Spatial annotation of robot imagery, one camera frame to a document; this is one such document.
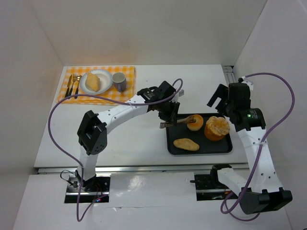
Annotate purple mug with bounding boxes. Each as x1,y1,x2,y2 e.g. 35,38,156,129
112,72,127,92

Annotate aluminium rail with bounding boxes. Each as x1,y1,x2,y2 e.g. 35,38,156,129
37,163,248,174

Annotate purple cable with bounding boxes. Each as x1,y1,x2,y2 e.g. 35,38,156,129
220,72,295,221
47,78,184,222

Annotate oval bread roll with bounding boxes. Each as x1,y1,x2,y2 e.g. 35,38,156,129
173,138,200,151

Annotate ring donut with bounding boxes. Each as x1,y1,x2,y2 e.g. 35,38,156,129
187,114,203,131

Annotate black tray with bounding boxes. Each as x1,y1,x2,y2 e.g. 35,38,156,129
166,124,233,156

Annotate triangular bread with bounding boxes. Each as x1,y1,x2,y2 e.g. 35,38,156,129
85,72,100,92

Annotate yellow checkered cloth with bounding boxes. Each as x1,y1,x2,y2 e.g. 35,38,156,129
56,66,136,102

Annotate black-handled knife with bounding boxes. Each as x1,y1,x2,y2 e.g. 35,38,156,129
64,74,73,98

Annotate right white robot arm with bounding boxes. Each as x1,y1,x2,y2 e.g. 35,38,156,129
207,83,293,215

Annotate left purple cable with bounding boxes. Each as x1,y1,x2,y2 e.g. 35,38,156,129
47,78,184,222

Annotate white plate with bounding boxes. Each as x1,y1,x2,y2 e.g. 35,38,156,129
79,69,113,95

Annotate metal tongs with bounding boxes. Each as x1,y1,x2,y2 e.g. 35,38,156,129
160,115,195,128

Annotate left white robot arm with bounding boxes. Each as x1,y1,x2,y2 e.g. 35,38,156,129
75,81,180,191

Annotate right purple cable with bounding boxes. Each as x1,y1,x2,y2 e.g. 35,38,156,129
220,72,295,221

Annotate tall round brioche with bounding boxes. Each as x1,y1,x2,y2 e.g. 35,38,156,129
204,116,230,141

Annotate black-handled fork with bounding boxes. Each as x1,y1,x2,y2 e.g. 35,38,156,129
68,74,77,96

